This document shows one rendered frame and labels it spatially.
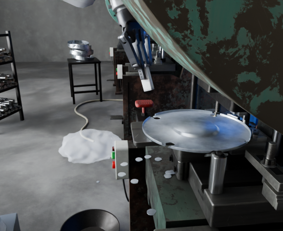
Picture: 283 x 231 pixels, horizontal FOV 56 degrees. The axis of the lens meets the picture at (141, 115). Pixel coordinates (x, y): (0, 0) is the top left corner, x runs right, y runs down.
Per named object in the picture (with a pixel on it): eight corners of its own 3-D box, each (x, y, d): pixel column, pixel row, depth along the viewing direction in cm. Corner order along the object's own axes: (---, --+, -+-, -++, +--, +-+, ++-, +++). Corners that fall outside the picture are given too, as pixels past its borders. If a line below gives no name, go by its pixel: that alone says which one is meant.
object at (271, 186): (275, 210, 53) (285, 165, 50) (238, 166, 69) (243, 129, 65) (304, 208, 54) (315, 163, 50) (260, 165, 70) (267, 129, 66)
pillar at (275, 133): (272, 156, 68) (282, 103, 63) (267, 152, 70) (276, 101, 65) (280, 156, 68) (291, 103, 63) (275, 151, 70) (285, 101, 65)
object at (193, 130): (264, 125, 76) (264, 122, 76) (225, 167, 54) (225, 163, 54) (176, 106, 93) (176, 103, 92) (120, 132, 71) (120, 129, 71)
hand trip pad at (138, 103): (136, 123, 103) (135, 104, 101) (134, 117, 109) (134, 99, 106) (154, 122, 104) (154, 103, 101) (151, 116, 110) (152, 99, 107)
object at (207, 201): (209, 228, 57) (212, 205, 55) (168, 139, 99) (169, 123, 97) (340, 218, 60) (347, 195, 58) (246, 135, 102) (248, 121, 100)
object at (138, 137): (134, 187, 70) (133, 140, 65) (131, 161, 83) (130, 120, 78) (226, 182, 72) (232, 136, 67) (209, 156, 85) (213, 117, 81)
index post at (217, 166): (211, 195, 58) (215, 155, 55) (206, 186, 61) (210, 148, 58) (223, 194, 58) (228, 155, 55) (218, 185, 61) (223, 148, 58)
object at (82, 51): (72, 104, 351) (67, 42, 324) (70, 95, 391) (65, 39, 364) (102, 101, 362) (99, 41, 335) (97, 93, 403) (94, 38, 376)
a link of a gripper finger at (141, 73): (142, 61, 78) (136, 63, 75) (146, 78, 78) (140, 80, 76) (138, 63, 79) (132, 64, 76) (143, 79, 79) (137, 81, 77)
